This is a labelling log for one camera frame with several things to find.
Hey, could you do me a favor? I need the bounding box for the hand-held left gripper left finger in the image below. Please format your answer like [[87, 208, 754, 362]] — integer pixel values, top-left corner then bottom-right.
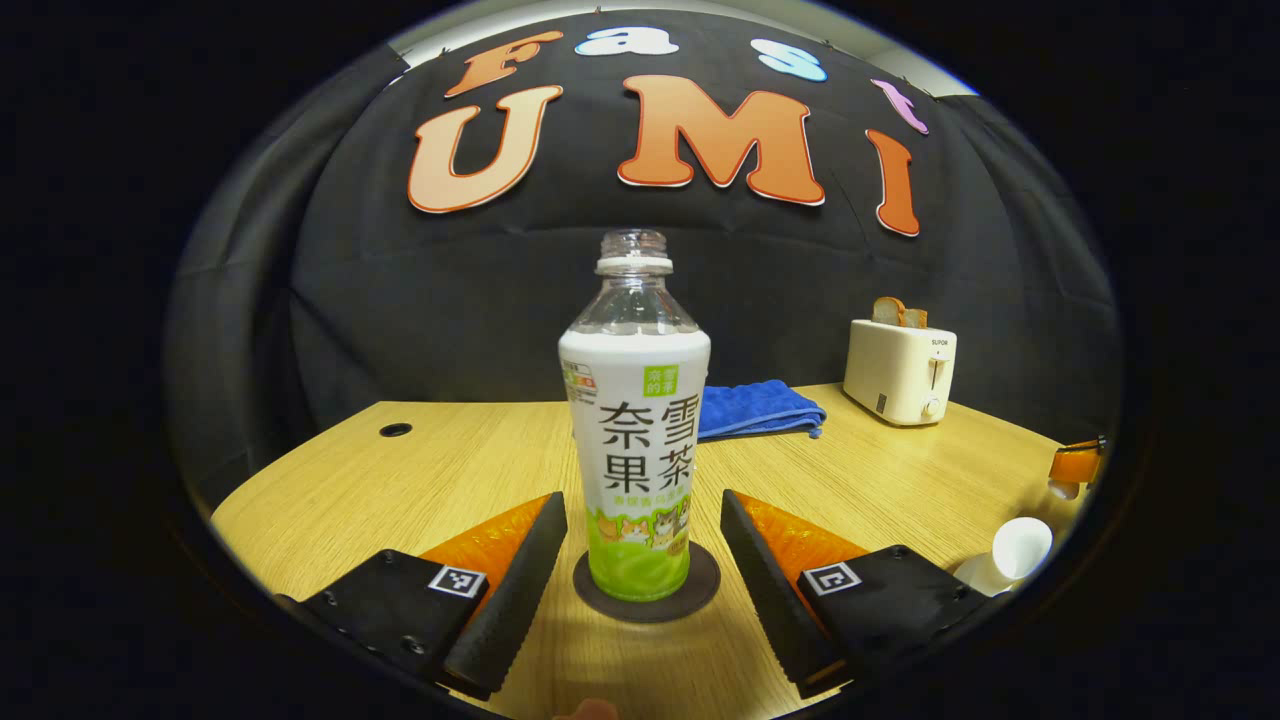
[[298, 491, 569, 700]]

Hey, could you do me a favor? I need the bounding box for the cream toaster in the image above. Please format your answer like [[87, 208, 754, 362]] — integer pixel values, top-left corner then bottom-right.
[[843, 319, 958, 427]]

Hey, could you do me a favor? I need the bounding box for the blue folded towel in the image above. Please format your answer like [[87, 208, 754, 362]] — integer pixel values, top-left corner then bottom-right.
[[697, 379, 828, 442]]

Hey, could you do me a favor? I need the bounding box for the white teacup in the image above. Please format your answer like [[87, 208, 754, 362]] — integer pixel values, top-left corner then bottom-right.
[[988, 517, 1054, 583]]

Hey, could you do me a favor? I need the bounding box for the water bottle with green label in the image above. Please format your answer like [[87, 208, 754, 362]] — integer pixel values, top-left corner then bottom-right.
[[558, 229, 712, 603]]

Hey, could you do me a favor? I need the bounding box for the black backdrop cloth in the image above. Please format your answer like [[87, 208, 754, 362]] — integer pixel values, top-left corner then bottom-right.
[[165, 10, 1121, 501]]

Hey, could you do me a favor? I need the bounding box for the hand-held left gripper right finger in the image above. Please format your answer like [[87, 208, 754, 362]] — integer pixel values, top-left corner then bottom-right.
[[720, 489, 989, 700]]

